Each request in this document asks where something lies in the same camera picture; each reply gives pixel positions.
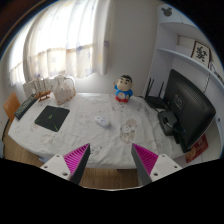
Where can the black keyboard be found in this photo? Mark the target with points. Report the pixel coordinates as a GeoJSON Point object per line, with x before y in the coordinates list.
{"type": "Point", "coordinates": [25, 107]}

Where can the orange wooden chair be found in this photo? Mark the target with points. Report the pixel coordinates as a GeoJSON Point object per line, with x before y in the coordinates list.
{"type": "Point", "coordinates": [11, 105]}

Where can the white star-print curtain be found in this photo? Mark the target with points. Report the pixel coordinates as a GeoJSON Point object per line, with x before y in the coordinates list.
{"type": "Point", "coordinates": [66, 40]}

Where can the white cartoon-print computer mouse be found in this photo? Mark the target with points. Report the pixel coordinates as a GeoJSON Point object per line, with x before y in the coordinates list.
{"type": "Point", "coordinates": [102, 121]}

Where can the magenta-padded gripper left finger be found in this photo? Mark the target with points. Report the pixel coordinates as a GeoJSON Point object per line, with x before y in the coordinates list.
{"type": "Point", "coordinates": [77, 158]}

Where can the black box device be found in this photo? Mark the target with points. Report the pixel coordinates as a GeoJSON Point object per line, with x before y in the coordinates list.
{"type": "Point", "coordinates": [166, 121]}

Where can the black monitor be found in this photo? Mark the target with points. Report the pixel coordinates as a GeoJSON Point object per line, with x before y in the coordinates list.
{"type": "Point", "coordinates": [186, 106]}

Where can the white printed tablecloth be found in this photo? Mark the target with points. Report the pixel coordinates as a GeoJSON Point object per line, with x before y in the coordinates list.
{"type": "Point", "coordinates": [100, 143]}

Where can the black mouse pad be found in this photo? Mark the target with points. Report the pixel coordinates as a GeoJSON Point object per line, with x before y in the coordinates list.
{"type": "Point", "coordinates": [51, 118]}

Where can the large white conch shell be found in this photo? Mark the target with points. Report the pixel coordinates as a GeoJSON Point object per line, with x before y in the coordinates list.
{"type": "Point", "coordinates": [63, 91]}

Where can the black router with antennas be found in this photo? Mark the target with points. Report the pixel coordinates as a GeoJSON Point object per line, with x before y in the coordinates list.
{"type": "Point", "coordinates": [155, 100]}

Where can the red packet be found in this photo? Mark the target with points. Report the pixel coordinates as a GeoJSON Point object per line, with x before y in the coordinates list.
{"type": "Point", "coordinates": [199, 148]}

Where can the cartoon boy figure clock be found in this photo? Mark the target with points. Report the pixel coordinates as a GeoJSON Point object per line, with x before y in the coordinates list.
{"type": "Point", "coordinates": [124, 89]}

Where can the wooden model sailing ship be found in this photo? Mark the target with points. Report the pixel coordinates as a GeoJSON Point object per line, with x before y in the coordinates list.
{"type": "Point", "coordinates": [43, 93]}

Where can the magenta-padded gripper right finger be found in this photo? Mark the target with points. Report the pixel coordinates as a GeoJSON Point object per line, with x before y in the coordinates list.
{"type": "Point", "coordinates": [146, 159]}

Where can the white shelf unit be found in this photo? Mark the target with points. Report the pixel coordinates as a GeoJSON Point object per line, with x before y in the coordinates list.
{"type": "Point", "coordinates": [173, 33]}

